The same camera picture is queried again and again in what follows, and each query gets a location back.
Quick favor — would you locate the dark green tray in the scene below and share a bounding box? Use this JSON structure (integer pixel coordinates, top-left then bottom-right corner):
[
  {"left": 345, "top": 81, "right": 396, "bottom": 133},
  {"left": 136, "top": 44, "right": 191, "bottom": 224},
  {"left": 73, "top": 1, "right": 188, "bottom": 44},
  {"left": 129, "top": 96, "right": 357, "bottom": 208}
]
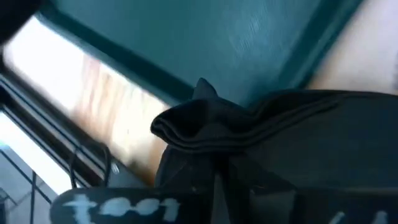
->
[{"left": 37, "top": 0, "right": 363, "bottom": 108}]

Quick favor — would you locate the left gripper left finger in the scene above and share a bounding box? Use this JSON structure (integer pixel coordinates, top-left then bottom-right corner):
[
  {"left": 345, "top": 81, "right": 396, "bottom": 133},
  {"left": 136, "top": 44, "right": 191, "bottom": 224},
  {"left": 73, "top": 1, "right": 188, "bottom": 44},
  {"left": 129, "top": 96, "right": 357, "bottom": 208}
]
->
[{"left": 154, "top": 146, "right": 218, "bottom": 224}]

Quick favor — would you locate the black napkin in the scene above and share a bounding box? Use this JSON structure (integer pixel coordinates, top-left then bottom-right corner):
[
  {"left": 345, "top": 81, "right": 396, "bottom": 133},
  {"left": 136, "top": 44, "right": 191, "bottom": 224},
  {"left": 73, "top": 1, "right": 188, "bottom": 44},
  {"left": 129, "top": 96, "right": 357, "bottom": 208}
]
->
[{"left": 150, "top": 88, "right": 398, "bottom": 189}]

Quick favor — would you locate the thin black cable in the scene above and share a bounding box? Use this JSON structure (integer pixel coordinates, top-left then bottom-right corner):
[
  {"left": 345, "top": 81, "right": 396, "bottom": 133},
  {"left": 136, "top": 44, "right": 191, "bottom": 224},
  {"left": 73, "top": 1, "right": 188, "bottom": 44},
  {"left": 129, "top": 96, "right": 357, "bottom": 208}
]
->
[{"left": 68, "top": 145, "right": 113, "bottom": 189}]

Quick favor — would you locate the black table edge rail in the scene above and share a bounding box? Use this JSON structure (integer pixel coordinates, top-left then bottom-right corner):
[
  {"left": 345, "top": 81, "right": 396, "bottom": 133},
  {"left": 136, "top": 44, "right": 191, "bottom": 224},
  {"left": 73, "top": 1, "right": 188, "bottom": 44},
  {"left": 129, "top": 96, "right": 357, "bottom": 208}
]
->
[{"left": 0, "top": 70, "right": 150, "bottom": 189}]

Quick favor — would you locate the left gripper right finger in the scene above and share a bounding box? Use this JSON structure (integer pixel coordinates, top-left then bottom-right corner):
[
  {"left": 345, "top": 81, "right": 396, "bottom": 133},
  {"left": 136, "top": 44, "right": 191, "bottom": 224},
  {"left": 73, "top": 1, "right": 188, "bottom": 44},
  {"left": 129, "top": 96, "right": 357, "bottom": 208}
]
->
[{"left": 226, "top": 154, "right": 299, "bottom": 224}]

